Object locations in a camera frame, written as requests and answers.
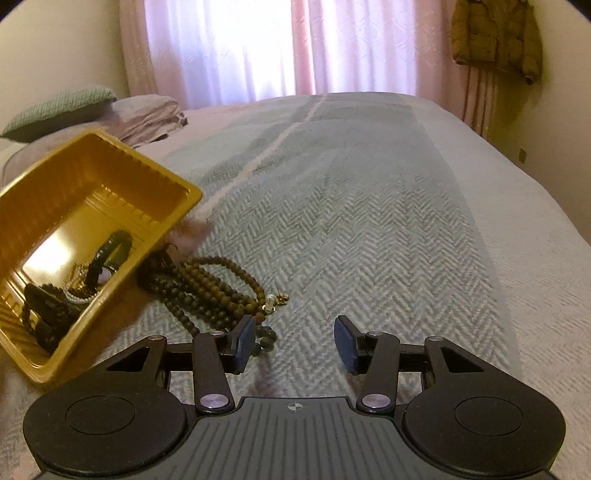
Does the black bangle band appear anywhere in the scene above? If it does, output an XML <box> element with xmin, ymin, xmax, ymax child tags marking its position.
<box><xmin>92</xmin><ymin>231</ymin><xmax>134</xmax><ymax>268</ymax></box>

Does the olive padded jacket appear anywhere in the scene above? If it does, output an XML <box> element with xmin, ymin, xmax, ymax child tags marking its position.
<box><xmin>451</xmin><ymin>0</ymin><xmax>542</xmax><ymax>84</ymax></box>

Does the long dark bead necklace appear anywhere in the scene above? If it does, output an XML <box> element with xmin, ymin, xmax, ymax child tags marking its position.
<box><xmin>137</xmin><ymin>256</ymin><xmax>278</xmax><ymax>360</ymax></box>

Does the sheer pink window curtain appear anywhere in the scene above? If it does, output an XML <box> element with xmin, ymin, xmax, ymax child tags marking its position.
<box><xmin>119</xmin><ymin>0</ymin><xmax>463</xmax><ymax>121</ymax></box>

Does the pink ruffled pillow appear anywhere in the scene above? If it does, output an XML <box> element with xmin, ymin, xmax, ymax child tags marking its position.
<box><xmin>0</xmin><ymin>137</ymin><xmax>33</xmax><ymax>188</ymax></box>
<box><xmin>108</xmin><ymin>95</ymin><xmax>188</xmax><ymax>149</ymax></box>

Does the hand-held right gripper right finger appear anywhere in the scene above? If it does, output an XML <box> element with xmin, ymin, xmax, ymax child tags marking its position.
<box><xmin>333</xmin><ymin>315</ymin><xmax>485</xmax><ymax>414</ymax></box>

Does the dark bead bracelet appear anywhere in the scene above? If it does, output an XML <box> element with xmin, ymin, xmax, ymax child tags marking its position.
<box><xmin>21</xmin><ymin>282</ymin><xmax>75</xmax><ymax>352</ymax></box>

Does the white pearl bracelet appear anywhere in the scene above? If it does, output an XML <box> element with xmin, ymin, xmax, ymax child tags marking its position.
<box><xmin>62</xmin><ymin>286</ymin><xmax>100</xmax><ymax>305</ymax></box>

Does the striped pink drape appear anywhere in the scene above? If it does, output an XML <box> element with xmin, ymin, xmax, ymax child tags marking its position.
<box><xmin>462</xmin><ymin>62</ymin><xmax>500</xmax><ymax>138</ymax></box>

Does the green textured pillow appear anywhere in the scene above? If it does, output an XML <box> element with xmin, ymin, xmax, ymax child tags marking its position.
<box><xmin>1</xmin><ymin>85</ymin><xmax>118</xmax><ymax>139</ymax></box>

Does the yellow plastic tray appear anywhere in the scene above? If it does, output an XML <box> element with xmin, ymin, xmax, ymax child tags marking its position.
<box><xmin>0</xmin><ymin>130</ymin><xmax>204</xmax><ymax>387</ymax></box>

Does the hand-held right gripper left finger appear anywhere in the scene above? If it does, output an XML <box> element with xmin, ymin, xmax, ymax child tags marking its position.
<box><xmin>105</xmin><ymin>315</ymin><xmax>256</xmax><ymax>414</ymax></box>

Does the grey herringbone blanket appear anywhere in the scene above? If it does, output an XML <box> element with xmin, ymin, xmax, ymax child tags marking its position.
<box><xmin>0</xmin><ymin>91</ymin><xmax>591</xmax><ymax>480</ymax></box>

